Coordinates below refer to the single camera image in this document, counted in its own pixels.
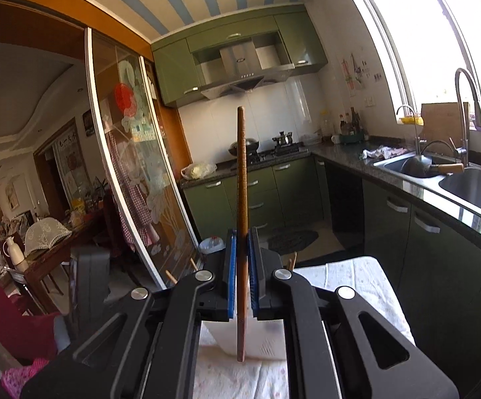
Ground stainless steel double sink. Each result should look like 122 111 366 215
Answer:
373 154 481 227

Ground etched sliding glass door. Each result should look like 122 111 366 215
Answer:
84 27 208 292

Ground black pan with wooden handle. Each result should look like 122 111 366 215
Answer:
400 155 465 177

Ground white lace food cover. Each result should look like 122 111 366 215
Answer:
24 219 72 258

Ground dark brown chopstick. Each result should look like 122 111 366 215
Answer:
235 106 249 362

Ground dark oval floor mat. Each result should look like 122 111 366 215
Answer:
267 229 319 255

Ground crumpled dish rag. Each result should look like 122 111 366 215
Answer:
359 145 407 161

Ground kitchen window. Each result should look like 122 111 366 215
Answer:
352 0 481 123

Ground clear plastic oil bottle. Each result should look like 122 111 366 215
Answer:
319 110 333 138

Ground white floral tablecloth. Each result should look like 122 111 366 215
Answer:
192 255 416 399

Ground dark green sink cabinets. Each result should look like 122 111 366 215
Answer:
313 156 481 399

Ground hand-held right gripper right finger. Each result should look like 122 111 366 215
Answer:
246 226 461 399

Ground white thermos jug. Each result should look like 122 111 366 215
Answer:
0 236 29 273

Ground pink cloth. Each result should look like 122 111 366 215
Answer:
1 357 50 399

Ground black wok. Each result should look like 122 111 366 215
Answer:
228 137 262 156

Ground green stove base cabinets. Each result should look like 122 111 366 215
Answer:
182 158 328 237

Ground wooden dining table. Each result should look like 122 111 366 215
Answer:
24 208 108 300

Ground blue grey cloth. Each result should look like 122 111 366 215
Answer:
53 314 72 352

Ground black gas stove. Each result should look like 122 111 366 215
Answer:
246 143 309 163

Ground tall steel kitchen faucet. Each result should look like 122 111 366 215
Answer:
454 67 481 167

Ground dark red chair cover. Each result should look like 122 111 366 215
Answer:
0 262 60 360

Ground row of condiment bottles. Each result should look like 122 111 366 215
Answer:
339 107 363 136

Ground plastic bag with food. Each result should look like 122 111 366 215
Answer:
181 162 218 181

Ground wall stickers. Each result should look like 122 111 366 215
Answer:
340 52 368 92

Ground white slotted utensil holder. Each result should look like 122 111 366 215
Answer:
201 318 289 360

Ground wooden cutting board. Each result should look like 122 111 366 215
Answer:
421 102 470 146

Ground steel range hood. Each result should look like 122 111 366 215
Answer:
201 35 295 100

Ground dark stone kitchen countertop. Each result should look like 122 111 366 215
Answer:
180 141 481 254

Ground hanging wall scroll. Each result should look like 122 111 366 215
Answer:
55 131 91 200

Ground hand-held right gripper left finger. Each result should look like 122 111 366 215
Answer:
20 226 239 399

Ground checkered hanging apron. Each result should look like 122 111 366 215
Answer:
107 131 160 246

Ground small steel tap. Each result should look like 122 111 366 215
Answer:
396 105 423 154

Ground green upper kitchen cabinets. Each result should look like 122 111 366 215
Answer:
151 8 328 109

